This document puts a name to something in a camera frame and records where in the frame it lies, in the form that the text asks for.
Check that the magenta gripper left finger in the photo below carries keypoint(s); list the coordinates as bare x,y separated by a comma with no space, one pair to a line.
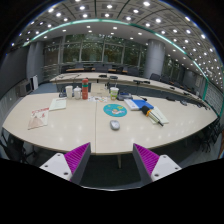
69,166

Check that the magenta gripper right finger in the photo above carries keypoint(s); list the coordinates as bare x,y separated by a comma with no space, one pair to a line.
151,166

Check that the grey computer mouse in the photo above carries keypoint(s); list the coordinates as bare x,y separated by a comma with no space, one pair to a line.
115,125

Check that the round teal mouse pad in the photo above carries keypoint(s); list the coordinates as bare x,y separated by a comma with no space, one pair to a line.
115,110

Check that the white book under umbrella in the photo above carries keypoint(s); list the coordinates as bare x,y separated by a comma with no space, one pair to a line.
159,115

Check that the black yellow folding umbrella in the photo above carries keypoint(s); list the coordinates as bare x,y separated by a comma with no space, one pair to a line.
148,112

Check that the red and white booklet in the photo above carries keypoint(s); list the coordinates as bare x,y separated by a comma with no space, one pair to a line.
38,118

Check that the long beige conference table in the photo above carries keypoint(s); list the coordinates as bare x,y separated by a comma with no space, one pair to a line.
82,121

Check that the black office chair left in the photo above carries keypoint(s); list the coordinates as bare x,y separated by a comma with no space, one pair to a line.
14,149

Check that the blue notebook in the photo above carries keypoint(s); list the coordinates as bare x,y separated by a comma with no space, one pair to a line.
141,103

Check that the white paper document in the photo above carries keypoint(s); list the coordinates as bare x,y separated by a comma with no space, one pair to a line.
57,104

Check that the white lidded mug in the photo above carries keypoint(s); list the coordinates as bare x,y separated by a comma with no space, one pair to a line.
77,92

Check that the black calculator device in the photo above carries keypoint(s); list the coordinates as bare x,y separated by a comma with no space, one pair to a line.
123,96

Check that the white paper cup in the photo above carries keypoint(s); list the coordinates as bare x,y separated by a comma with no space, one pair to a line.
69,92

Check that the cardboard box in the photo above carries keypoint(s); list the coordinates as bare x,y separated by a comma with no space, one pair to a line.
99,89

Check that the green and white cup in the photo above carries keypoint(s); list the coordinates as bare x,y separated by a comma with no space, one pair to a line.
113,93

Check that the red thermos bottle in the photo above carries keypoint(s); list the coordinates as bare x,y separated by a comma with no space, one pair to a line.
85,89

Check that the rear curved conference table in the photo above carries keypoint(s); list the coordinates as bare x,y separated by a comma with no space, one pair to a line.
94,77

